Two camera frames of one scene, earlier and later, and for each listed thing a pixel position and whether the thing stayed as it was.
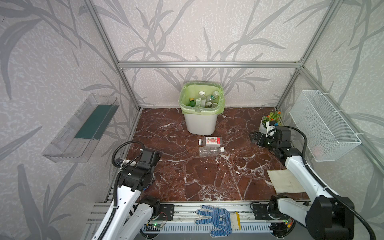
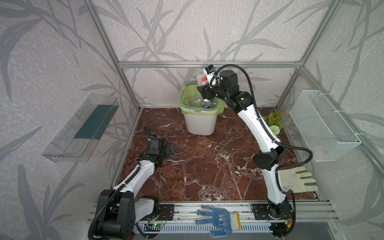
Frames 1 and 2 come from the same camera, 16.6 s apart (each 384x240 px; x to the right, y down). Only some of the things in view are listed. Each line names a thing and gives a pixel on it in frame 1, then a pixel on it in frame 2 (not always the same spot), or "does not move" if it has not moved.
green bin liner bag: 190,89 does not move
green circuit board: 157,225 does not move
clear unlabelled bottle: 210,151 → 194,102
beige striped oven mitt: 283,181 does not move
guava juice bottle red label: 212,140 → 202,80
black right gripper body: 259,139 → 205,92
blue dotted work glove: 226,222 does not move
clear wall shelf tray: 79,138 does not move
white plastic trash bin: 201,125 does not move
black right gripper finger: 258,138 → 202,89
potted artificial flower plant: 275,116 does not move
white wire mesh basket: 327,136 does not move
